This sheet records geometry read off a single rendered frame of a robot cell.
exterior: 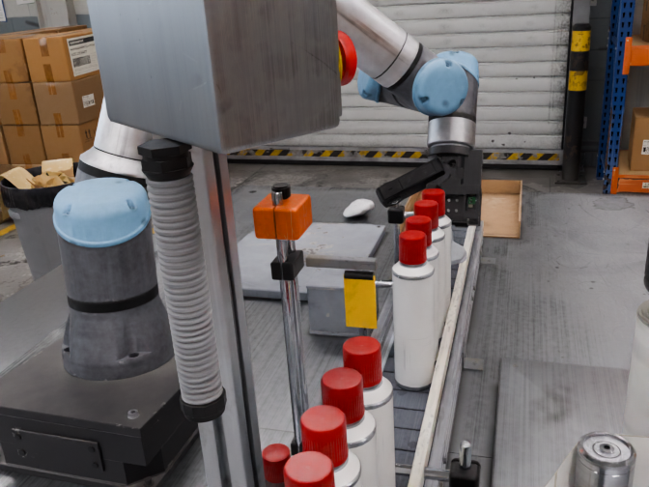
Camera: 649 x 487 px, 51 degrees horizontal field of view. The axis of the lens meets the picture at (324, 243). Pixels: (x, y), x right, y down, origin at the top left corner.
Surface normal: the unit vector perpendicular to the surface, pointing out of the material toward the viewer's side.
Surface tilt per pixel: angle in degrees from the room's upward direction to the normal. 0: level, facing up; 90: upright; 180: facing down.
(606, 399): 0
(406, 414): 0
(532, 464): 0
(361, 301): 90
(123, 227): 85
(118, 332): 69
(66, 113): 90
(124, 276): 87
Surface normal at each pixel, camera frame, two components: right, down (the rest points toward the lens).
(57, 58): -0.24, 0.37
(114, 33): -0.77, 0.28
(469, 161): -0.27, -0.14
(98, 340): -0.11, 0.00
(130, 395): -0.04, -0.95
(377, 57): -0.02, 0.63
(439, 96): 0.26, 0.29
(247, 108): 0.63, 0.25
